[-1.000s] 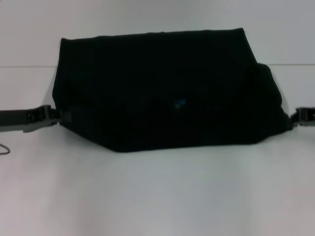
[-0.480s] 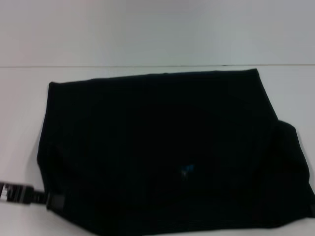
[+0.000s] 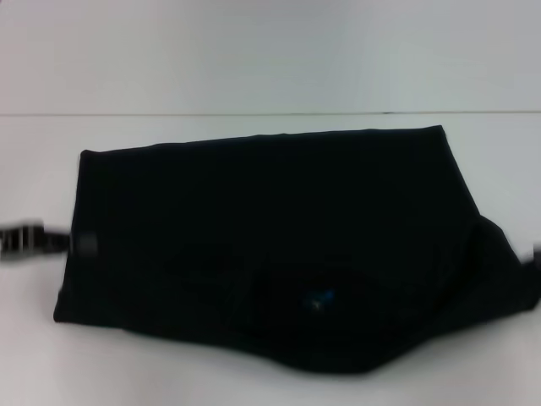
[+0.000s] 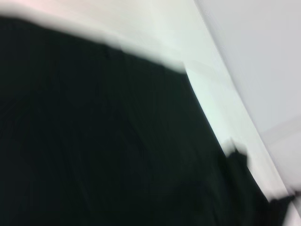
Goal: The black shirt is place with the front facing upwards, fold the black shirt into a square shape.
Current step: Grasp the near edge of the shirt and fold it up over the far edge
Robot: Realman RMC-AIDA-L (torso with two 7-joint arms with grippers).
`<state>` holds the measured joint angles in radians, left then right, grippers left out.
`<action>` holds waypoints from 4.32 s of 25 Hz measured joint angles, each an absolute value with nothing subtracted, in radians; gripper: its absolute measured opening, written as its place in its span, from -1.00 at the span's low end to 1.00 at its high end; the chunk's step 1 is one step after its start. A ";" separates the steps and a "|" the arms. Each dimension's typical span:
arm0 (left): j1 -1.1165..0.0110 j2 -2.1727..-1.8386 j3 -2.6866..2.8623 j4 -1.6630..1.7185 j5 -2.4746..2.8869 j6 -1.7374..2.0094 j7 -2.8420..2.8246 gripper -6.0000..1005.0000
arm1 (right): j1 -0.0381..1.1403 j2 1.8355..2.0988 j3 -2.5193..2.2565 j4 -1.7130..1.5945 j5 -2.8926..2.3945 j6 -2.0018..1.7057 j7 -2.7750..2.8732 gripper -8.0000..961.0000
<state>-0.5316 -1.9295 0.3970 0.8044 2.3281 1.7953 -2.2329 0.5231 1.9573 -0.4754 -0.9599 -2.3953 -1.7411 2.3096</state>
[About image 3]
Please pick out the black t-shirt with FREE print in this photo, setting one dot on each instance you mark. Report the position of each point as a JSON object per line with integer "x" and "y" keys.
{"x": 270, "y": 232}

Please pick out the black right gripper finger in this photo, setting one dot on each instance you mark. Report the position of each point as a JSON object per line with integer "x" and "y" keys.
{"x": 537, "y": 257}

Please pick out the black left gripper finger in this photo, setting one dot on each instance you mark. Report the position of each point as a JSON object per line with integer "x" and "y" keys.
{"x": 55, "y": 242}

